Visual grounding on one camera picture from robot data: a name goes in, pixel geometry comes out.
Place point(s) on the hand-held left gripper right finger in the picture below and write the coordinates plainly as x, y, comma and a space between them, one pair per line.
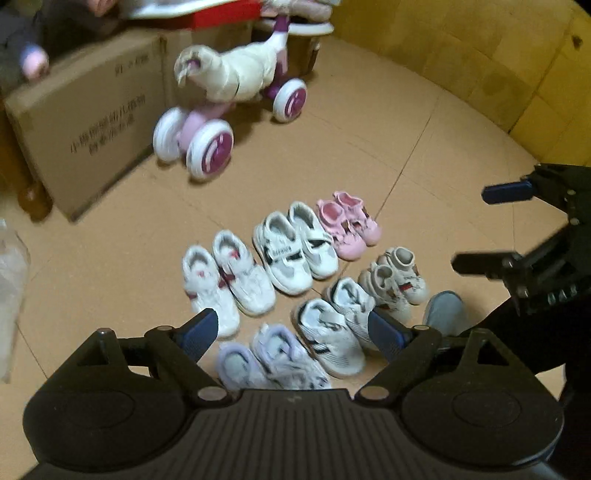
388, 334

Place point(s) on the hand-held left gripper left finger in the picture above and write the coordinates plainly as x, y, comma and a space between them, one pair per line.
198, 334

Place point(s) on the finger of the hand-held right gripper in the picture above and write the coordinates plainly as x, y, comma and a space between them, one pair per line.
508, 191
485, 264

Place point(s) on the beige high-top shoe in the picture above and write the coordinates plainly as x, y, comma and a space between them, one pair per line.
408, 274
388, 290

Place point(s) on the white sneaker navy stripes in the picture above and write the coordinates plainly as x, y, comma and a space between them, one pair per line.
330, 339
353, 304

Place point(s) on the white sneaker red trim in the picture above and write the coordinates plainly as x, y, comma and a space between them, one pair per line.
244, 277
207, 286

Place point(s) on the lavender white sneaker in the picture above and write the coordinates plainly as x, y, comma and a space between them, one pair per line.
291, 360
240, 369

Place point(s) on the pink shoe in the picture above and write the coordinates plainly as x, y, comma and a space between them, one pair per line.
362, 221
341, 233

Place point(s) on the white sneaker grey mesh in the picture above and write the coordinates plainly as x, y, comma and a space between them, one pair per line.
316, 244
281, 258

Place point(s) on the grey slipper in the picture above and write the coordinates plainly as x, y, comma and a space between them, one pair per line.
443, 311

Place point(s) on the clear plastic bag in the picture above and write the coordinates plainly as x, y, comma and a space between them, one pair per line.
11, 300

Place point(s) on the pink ride-on toy white wheels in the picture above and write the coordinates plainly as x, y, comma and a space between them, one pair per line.
207, 134

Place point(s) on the wooden furniture leg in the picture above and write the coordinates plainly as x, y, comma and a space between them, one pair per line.
34, 203

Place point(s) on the large printed cardboard box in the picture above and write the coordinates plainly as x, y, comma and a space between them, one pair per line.
92, 134

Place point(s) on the cream cloth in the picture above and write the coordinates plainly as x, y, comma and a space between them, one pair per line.
231, 74

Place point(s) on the red box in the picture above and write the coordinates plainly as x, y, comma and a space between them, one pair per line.
221, 16

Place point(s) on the grey clothing with pink cuffs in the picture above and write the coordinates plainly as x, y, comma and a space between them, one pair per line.
21, 50

